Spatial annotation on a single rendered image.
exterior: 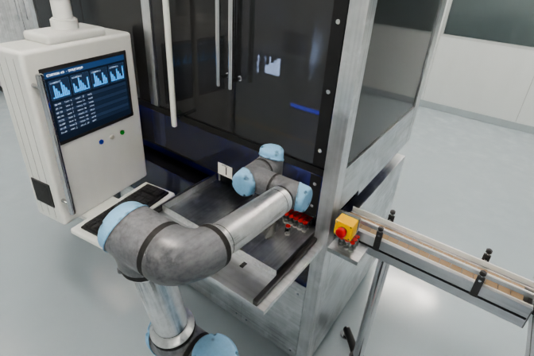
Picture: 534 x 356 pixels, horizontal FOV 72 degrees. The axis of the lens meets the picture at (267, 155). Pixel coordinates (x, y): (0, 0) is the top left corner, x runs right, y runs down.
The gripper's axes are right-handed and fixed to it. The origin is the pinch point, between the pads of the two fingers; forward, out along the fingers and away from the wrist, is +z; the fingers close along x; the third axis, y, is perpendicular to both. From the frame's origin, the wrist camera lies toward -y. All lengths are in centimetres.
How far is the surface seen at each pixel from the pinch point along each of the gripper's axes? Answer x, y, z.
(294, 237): -0.2, -19.4, 14.3
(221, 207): -36.5, -15.5, 14.3
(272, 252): -2.0, -6.7, 14.3
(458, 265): 57, -36, 7
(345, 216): 16.6, -26.3, -0.6
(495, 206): 71, -262, 103
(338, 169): 11.9, -23.1, -20.9
